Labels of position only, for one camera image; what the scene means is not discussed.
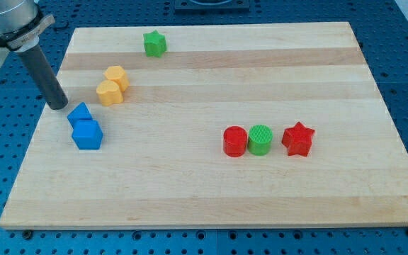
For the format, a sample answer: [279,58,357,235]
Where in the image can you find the green cylinder block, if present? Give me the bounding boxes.
[247,125,273,156]

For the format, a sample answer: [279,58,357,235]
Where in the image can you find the red cylinder block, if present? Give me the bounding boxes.
[223,126,248,157]

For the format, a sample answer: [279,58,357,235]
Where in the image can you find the blue triangle block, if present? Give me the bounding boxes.
[67,102,93,127]

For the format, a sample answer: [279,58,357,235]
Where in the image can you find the blue cube block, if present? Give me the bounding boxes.
[72,120,103,150]

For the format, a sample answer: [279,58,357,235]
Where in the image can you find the green star block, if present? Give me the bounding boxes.
[143,30,167,57]

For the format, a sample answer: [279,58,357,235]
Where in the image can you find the wooden board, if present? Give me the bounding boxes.
[0,22,408,230]

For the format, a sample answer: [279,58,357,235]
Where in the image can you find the yellow hexagon block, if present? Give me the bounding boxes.
[103,66,130,92]

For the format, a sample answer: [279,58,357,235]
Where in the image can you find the red star block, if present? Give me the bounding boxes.
[281,122,315,157]

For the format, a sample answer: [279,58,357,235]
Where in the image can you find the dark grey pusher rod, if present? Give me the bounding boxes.
[16,45,68,110]

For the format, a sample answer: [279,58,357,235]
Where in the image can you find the yellow heart block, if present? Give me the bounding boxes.
[96,80,123,106]

